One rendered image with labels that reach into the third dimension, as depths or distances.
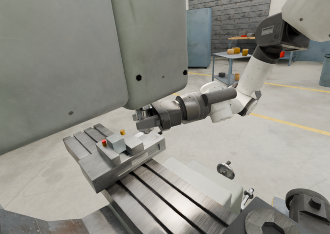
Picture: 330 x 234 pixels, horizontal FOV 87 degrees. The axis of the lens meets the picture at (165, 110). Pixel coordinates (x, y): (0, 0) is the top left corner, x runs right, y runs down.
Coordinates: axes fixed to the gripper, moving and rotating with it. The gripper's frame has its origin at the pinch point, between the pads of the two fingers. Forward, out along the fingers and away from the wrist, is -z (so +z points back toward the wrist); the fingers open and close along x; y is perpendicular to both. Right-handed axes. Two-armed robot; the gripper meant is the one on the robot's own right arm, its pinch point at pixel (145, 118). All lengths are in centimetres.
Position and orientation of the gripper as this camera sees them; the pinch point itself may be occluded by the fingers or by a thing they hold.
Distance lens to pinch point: 49.3
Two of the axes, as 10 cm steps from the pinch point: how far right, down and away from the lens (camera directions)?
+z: 9.4, -2.3, 2.6
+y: 1.0, 9.0, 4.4
